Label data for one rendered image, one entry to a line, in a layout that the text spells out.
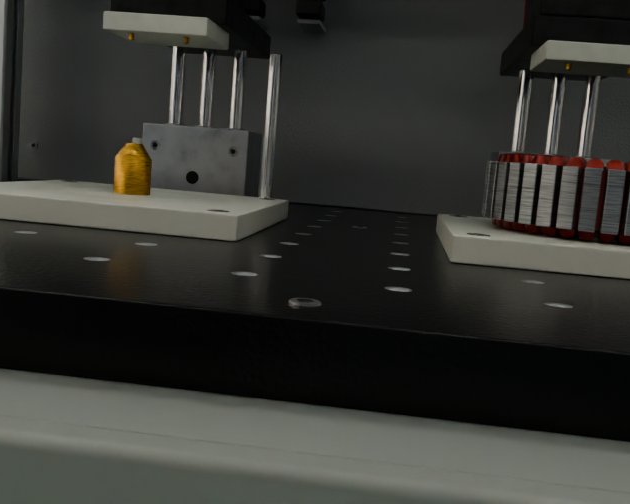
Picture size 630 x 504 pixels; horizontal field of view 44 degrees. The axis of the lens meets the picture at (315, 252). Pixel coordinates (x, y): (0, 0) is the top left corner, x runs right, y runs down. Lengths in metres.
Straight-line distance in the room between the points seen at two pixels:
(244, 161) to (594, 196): 0.26
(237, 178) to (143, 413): 0.37
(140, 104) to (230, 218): 0.37
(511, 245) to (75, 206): 0.19
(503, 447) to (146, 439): 0.08
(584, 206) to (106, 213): 0.21
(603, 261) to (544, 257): 0.02
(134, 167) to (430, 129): 0.31
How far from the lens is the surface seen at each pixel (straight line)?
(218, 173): 0.54
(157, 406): 0.19
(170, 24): 0.46
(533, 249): 0.34
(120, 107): 0.70
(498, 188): 0.39
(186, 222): 0.35
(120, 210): 0.36
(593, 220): 0.36
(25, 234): 0.33
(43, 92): 0.73
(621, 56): 0.45
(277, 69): 0.49
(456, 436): 0.19
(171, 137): 0.55
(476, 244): 0.34
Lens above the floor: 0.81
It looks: 7 degrees down
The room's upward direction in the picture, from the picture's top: 5 degrees clockwise
